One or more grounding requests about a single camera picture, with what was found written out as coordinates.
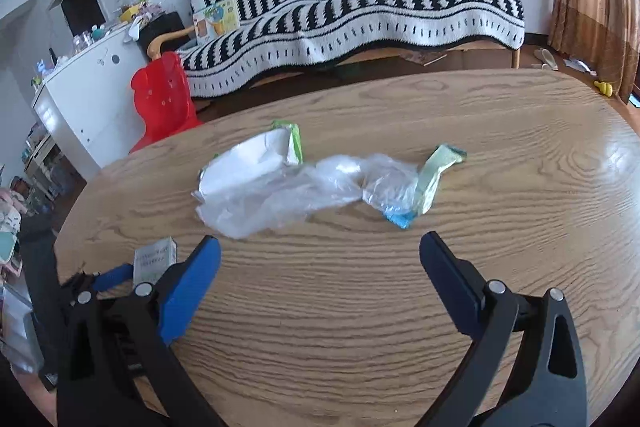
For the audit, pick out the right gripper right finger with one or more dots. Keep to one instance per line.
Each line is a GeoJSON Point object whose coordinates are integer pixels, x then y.
{"type": "Point", "coordinates": [547, 383]}

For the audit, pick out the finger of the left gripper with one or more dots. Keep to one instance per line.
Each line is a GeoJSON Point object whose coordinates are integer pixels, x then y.
{"type": "Point", "coordinates": [105, 281]}

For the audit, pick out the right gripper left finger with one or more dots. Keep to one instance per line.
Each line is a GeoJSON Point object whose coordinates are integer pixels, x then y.
{"type": "Point", "coordinates": [116, 364]}

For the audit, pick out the green cardboard box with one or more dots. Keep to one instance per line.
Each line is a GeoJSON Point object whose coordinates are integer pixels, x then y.
{"type": "Point", "coordinates": [152, 261]}

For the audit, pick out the pale green candy wrapper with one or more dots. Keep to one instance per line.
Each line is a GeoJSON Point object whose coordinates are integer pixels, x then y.
{"type": "Point", "coordinates": [443, 157]}

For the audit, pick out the clear plastic bag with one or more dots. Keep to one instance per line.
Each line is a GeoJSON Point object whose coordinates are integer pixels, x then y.
{"type": "Point", "coordinates": [294, 193]}

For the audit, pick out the white cabinet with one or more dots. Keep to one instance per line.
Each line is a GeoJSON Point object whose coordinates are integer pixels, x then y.
{"type": "Point", "coordinates": [87, 104]}

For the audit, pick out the red plastic child chair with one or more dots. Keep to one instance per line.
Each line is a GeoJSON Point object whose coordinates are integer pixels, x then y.
{"type": "Point", "coordinates": [163, 100]}

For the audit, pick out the round wooden table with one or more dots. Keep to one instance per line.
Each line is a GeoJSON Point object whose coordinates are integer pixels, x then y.
{"type": "Point", "coordinates": [332, 321]}

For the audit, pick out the children's picture book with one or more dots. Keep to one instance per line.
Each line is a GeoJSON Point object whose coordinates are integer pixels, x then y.
{"type": "Point", "coordinates": [216, 20]}

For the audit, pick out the black white striped sofa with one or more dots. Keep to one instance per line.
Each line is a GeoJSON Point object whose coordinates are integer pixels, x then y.
{"type": "Point", "coordinates": [276, 36]}

